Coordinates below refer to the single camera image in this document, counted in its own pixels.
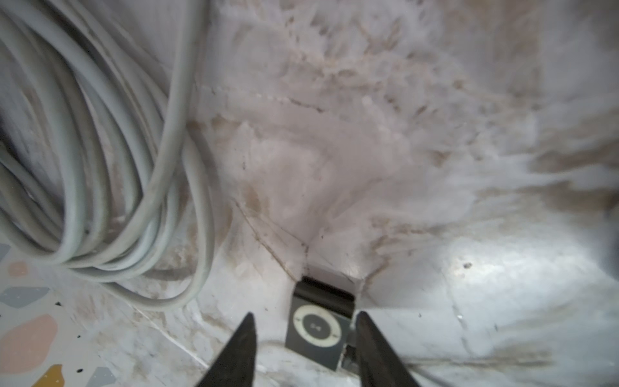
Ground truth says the grey power strip cable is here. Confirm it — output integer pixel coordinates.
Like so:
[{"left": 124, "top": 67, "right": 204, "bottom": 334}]
[{"left": 0, "top": 0, "right": 216, "bottom": 311}]

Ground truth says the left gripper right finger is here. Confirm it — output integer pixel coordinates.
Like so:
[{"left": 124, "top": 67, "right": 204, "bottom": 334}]
[{"left": 356, "top": 311, "right": 420, "bottom": 387}]

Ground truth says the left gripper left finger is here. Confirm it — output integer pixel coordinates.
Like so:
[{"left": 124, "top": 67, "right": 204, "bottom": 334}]
[{"left": 196, "top": 312, "right": 257, "bottom": 387}]

